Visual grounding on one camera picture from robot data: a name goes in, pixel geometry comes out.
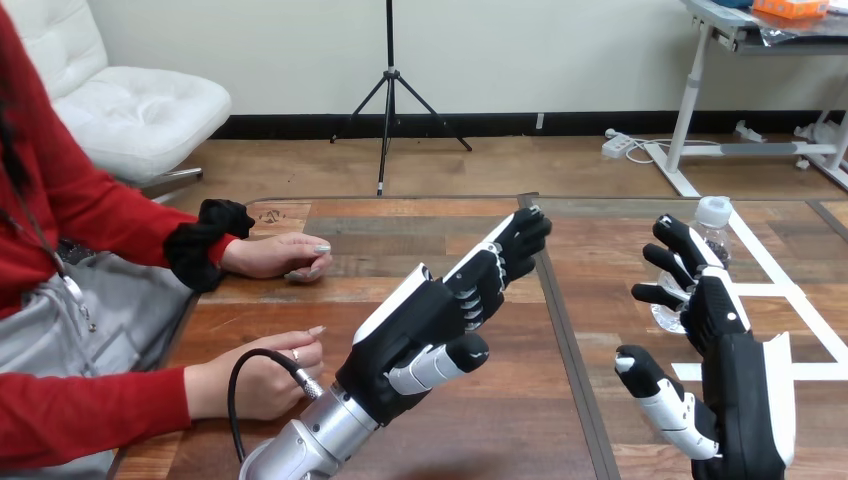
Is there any black cable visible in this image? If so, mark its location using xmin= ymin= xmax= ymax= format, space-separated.
xmin=227 ymin=348 xmax=326 ymax=464

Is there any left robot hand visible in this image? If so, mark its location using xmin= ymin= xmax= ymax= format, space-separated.
xmin=335 ymin=205 xmax=553 ymax=427

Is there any black tripod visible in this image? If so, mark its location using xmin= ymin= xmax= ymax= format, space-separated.
xmin=329 ymin=0 xmax=474 ymax=197

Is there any white desk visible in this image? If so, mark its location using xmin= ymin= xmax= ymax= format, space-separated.
xmin=643 ymin=0 xmax=848 ymax=199

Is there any white power strip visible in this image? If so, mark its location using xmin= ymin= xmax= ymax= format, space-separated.
xmin=600 ymin=130 xmax=633 ymax=160

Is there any white cushioned chair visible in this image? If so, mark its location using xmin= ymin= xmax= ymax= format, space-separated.
xmin=1 ymin=0 xmax=233 ymax=200

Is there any person's body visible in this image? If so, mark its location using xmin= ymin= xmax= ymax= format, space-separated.
xmin=0 ymin=5 xmax=200 ymax=480

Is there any orange box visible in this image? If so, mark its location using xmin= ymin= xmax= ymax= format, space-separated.
xmin=752 ymin=0 xmax=831 ymax=20

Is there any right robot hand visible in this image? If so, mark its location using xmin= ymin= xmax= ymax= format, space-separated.
xmin=614 ymin=213 xmax=797 ymax=480

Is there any person's hand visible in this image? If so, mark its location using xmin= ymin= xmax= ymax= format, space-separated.
xmin=183 ymin=325 xmax=328 ymax=423
xmin=219 ymin=232 xmax=333 ymax=285

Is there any tangle of cables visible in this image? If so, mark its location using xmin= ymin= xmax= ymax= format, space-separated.
xmin=624 ymin=137 xmax=723 ymax=166

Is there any clear water bottle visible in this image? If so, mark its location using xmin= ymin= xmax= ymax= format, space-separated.
xmin=650 ymin=195 xmax=734 ymax=335

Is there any person's forearm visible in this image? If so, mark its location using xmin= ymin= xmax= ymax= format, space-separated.
xmin=0 ymin=367 xmax=193 ymax=470
xmin=62 ymin=153 xmax=256 ymax=294

